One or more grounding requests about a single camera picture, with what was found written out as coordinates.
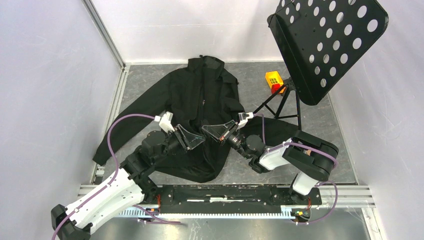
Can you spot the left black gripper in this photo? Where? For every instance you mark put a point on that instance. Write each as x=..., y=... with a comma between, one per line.
x=188, y=140

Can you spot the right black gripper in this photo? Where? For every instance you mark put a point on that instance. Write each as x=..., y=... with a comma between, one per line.
x=227, y=129

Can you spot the black zip jacket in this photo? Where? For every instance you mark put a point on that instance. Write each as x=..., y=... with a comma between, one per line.
x=202, y=93

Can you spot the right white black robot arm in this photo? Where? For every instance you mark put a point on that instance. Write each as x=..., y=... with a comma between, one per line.
x=314, y=157

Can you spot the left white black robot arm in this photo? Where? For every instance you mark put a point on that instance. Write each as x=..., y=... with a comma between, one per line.
x=129, y=185

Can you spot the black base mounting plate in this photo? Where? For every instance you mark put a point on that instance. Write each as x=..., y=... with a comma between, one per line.
x=215, y=207

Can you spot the yellow and red toy block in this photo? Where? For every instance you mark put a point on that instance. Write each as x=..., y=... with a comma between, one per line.
x=274, y=80

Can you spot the black perforated music stand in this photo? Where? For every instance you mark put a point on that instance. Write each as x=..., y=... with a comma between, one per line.
x=320, y=40

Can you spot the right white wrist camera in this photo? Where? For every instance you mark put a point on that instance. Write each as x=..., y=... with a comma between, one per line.
x=243, y=118

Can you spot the white slotted cable duct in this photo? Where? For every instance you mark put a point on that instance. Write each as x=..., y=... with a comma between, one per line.
x=284, y=213

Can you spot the aluminium frame rail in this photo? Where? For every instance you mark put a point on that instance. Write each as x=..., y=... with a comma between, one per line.
x=342, y=195

